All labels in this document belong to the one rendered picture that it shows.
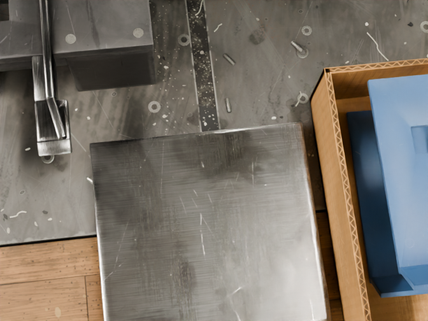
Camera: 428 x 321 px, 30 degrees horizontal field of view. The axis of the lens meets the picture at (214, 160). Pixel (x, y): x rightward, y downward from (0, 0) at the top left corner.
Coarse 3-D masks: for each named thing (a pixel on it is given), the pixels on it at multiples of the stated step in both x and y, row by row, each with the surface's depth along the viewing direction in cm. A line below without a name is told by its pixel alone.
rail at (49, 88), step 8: (40, 0) 58; (40, 8) 58; (48, 8) 58; (40, 16) 58; (48, 16) 58; (48, 24) 58; (48, 32) 58; (48, 40) 57; (48, 48) 57; (48, 56) 57; (48, 64) 57; (48, 72) 57; (56, 72) 59; (48, 80) 57; (56, 80) 59; (48, 88) 56; (56, 88) 58; (48, 96) 56; (56, 96) 58
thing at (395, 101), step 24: (384, 96) 57; (408, 96) 57; (384, 120) 57; (408, 120) 57; (384, 144) 57; (408, 144) 57; (384, 168) 56; (408, 168) 56; (408, 192) 56; (408, 216) 55; (408, 240) 55; (408, 264) 55
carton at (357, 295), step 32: (384, 64) 60; (416, 64) 60; (320, 96) 62; (352, 96) 66; (320, 128) 63; (320, 160) 64; (352, 160) 65; (352, 192) 64; (352, 224) 57; (352, 256) 57; (352, 288) 58; (352, 320) 59; (384, 320) 62; (416, 320) 62
